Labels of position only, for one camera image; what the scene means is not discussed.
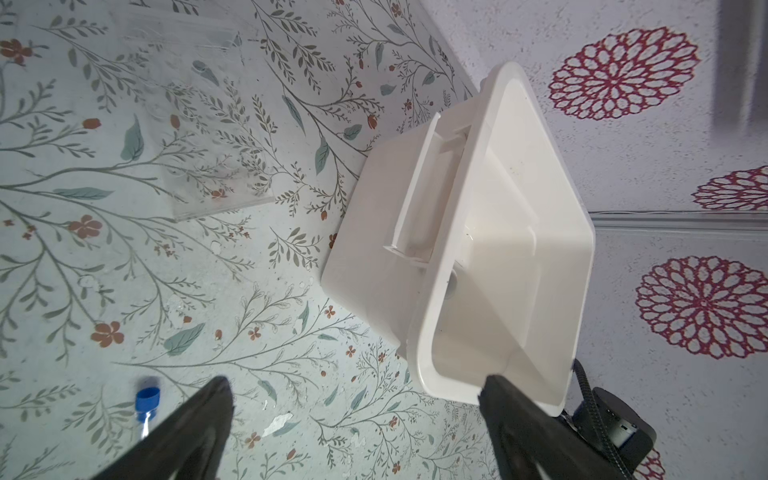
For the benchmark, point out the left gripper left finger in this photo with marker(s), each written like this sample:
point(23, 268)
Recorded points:
point(189, 444)

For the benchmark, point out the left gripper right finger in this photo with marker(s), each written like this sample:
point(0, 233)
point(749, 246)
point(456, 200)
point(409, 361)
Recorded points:
point(529, 444)

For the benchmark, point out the white plastic storage bin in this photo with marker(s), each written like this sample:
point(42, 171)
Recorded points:
point(466, 245)

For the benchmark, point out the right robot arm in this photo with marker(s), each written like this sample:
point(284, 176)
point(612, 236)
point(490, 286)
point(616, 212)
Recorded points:
point(609, 426)

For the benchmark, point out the blue-capped test tube right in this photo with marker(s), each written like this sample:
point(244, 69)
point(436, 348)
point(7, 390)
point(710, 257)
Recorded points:
point(146, 405)

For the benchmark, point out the clear acrylic tube rack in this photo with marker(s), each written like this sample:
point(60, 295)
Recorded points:
point(192, 74)

